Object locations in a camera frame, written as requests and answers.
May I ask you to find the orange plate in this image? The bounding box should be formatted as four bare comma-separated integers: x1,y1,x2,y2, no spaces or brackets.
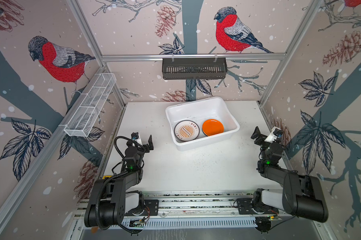
202,119,224,137

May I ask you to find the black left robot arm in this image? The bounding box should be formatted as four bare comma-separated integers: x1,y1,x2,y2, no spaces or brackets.
84,132,154,235

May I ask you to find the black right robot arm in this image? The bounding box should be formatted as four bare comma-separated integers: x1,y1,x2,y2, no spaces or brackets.
251,127,329,223

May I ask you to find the white plastic bin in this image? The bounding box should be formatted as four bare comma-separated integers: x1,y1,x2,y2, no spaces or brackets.
166,97,240,151

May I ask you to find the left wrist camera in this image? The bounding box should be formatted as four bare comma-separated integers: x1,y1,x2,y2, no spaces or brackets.
131,132,142,145

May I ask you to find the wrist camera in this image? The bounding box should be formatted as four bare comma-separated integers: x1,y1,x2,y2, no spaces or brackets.
264,127,283,143
131,132,142,145

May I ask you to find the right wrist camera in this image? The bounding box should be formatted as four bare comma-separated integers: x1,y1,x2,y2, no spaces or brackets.
264,127,283,143

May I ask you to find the white wire mesh shelf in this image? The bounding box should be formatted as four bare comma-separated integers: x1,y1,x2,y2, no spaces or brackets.
64,73,116,138

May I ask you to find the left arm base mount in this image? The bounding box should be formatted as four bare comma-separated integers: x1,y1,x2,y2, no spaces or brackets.
125,200,159,217

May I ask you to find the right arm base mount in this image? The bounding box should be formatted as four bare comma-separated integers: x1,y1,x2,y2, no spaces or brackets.
233,198,279,215

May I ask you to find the black corrugated cable conduit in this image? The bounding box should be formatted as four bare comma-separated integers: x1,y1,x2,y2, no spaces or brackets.
94,135,145,235

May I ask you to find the black hanging wire basket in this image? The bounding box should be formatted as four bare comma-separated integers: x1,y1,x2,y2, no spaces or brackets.
162,57,227,80

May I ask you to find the aluminium horizontal rail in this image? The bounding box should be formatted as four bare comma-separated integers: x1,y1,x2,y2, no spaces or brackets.
101,53,287,63

